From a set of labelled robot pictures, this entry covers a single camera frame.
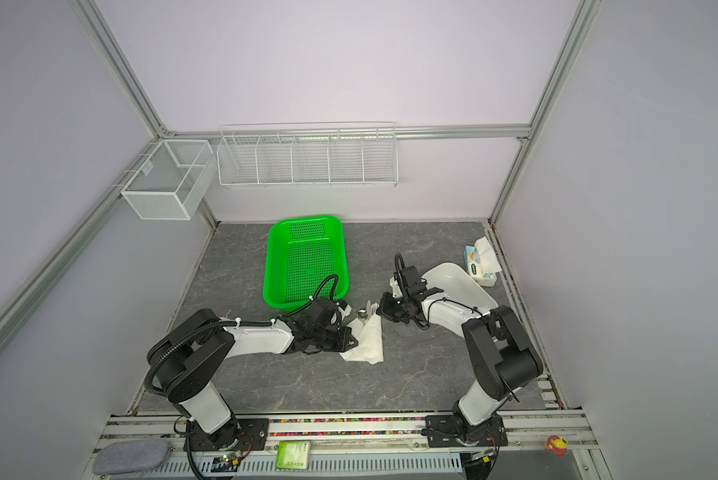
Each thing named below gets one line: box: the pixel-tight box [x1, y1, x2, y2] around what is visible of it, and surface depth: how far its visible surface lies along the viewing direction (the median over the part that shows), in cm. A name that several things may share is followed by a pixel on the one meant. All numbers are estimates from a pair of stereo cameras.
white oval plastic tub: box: [421, 262, 499, 319], surface depth 66 cm
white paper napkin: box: [338, 313, 384, 365], surface depth 91 cm
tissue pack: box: [464, 236, 502, 287], surface depth 102 cm
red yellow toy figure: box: [544, 435, 568, 457], surface depth 69 cm
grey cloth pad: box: [93, 440, 172, 475], surface depth 71 cm
